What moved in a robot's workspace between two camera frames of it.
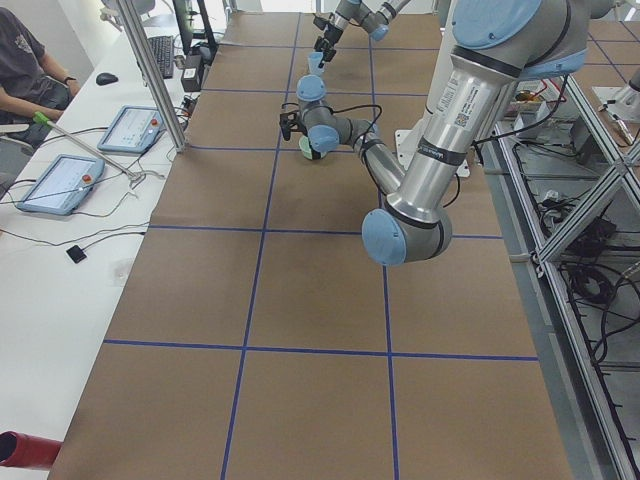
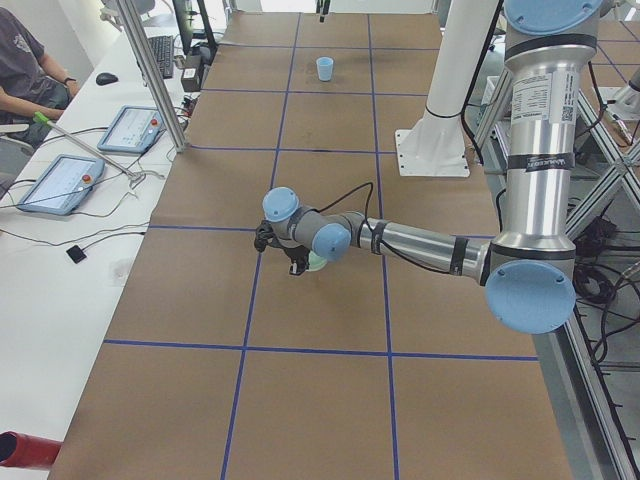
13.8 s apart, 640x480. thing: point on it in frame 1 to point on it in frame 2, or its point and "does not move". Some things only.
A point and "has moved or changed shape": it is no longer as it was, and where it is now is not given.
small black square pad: x=76 y=254 does not move
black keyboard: x=164 y=49 does not move
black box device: x=191 y=76 does not move
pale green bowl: x=305 y=147 to x=316 y=262
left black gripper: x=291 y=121 to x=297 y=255
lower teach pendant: x=62 y=185 does not move
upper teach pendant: x=131 y=129 does not move
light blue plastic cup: x=314 y=59 has moved or changed shape
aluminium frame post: x=153 y=75 does not move
